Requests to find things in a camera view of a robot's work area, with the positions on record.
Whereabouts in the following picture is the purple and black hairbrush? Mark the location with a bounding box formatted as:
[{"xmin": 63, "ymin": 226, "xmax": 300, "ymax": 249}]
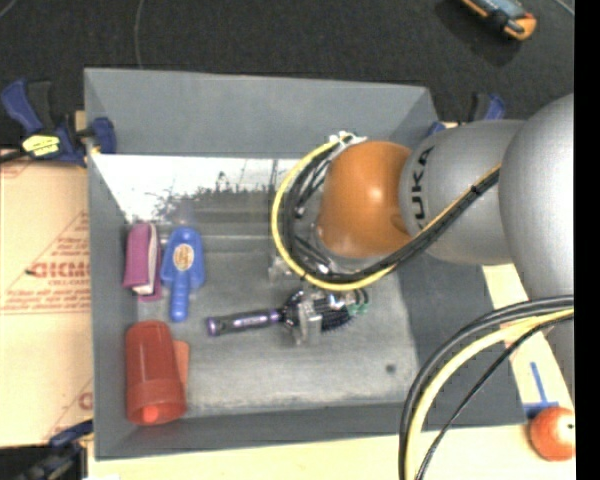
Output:
[{"xmin": 205, "ymin": 290, "xmax": 357, "ymax": 339}]

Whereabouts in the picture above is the orange ball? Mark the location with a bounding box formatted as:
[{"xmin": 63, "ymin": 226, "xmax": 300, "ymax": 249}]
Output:
[{"xmin": 527, "ymin": 406, "xmax": 576, "ymax": 463}]

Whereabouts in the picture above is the red plastic cup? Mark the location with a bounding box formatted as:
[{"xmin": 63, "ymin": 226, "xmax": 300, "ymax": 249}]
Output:
[{"xmin": 124, "ymin": 319, "xmax": 189, "ymax": 427}]

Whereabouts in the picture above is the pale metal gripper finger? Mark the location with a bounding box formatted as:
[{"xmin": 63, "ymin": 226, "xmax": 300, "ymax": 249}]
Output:
[
  {"xmin": 268, "ymin": 257, "xmax": 307, "ymax": 286},
  {"xmin": 291, "ymin": 300, "xmax": 325, "ymax": 348}
]

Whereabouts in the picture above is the brown cardboard board red print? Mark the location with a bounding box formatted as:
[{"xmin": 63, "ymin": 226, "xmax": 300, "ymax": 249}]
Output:
[{"xmin": 0, "ymin": 149, "xmax": 95, "ymax": 450}]

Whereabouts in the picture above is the blue plastic scrub brush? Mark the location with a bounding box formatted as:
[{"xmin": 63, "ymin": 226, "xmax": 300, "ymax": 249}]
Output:
[{"xmin": 159, "ymin": 226, "xmax": 207, "ymax": 324}]

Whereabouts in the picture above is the grey metal bin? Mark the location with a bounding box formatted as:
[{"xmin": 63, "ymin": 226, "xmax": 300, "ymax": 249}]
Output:
[{"xmin": 83, "ymin": 67, "xmax": 527, "ymax": 460}]

